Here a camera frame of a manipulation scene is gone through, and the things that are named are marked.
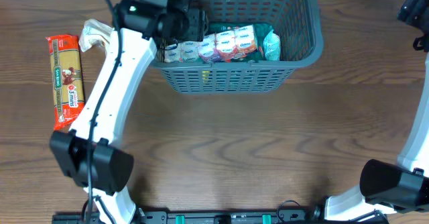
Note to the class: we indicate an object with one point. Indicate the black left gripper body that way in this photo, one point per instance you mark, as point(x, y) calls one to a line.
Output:
point(196, 24)

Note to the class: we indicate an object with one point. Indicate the multipack of small cartons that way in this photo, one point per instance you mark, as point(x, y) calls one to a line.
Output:
point(229, 43)

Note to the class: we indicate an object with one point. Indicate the beige pouch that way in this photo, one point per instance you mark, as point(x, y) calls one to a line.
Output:
point(95, 33)

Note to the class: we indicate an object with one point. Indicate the light blue tissue pack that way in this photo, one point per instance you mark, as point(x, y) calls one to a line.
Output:
point(272, 47)

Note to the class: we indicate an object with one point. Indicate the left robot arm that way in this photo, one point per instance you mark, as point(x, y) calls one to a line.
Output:
point(89, 151)

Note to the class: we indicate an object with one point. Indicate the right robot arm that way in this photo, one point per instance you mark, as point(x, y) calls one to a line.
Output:
point(386, 189)

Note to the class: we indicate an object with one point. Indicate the green coffee bag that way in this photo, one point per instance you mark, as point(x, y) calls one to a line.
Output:
point(262, 29)

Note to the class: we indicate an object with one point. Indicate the grey plastic basket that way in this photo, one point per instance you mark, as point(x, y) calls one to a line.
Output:
point(296, 22)

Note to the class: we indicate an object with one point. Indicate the red spaghetti packet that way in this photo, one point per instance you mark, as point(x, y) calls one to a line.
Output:
point(67, 84)

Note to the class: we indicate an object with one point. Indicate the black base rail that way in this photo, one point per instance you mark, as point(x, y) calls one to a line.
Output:
point(293, 216)

